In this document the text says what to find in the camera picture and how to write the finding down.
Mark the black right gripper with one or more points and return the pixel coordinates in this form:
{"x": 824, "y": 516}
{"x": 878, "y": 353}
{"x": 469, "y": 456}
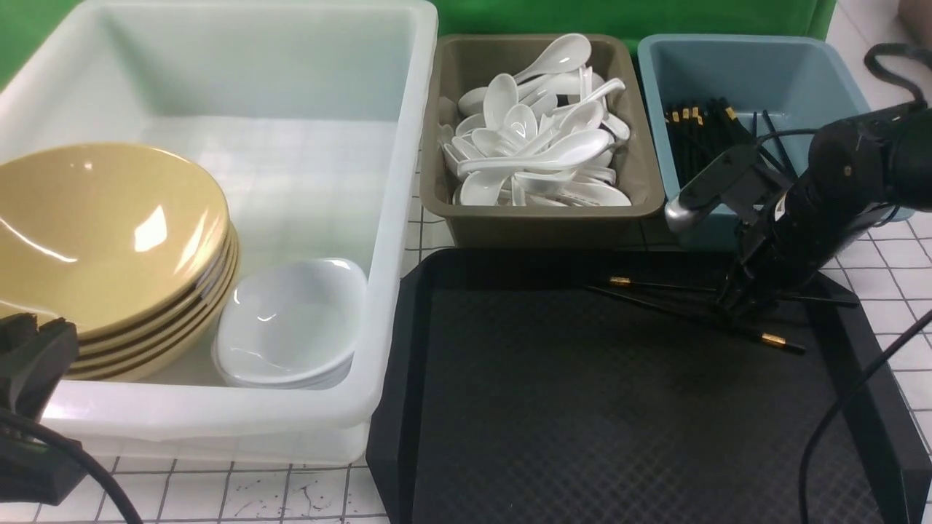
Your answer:
{"x": 778, "y": 256}

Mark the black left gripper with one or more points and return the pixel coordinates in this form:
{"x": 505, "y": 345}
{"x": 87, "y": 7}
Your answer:
{"x": 35, "y": 357}

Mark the black chopstick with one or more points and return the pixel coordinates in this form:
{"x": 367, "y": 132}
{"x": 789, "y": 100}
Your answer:
{"x": 747, "y": 333}
{"x": 627, "y": 282}

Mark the yellow noodle bowl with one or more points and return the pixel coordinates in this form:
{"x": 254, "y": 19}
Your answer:
{"x": 103, "y": 234}

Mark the white ceramic soup spoon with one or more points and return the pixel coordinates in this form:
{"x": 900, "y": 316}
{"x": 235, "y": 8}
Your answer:
{"x": 573, "y": 150}

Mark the white square sauce dish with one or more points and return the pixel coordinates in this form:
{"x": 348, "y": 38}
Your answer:
{"x": 292, "y": 326}

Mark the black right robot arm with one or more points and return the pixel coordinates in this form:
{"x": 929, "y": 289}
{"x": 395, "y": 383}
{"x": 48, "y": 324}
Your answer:
{"x": 859, "y": 169}

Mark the blue chopstick bin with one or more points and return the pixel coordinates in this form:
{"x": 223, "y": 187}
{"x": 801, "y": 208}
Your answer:
{"x": 803, "y": 80}

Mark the black chopsticks bundle in bin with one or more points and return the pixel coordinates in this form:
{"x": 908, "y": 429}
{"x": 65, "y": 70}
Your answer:
{"x": 698, "y": 133}

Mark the white spoon top of pile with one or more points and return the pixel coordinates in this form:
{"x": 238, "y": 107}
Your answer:
{"x": 564, "y": 54}

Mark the green backdrop board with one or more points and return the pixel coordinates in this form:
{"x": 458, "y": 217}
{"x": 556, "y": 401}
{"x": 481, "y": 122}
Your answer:
{"x": 26, "y": 24}

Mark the black plastic serving tray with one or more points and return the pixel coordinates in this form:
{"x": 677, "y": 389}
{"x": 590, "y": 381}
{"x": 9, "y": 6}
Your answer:
{"x": 515, "y": 394}

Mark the large translucent white plastic tub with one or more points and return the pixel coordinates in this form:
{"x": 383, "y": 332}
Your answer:
{"x": 309, "y": 114}

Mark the olive green spoon bin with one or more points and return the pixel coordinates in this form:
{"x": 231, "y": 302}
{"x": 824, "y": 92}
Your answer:
{"x": 476, "y": 110}

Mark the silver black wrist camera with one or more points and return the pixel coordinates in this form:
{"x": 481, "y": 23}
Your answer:
{"x": 738, "y": 178}

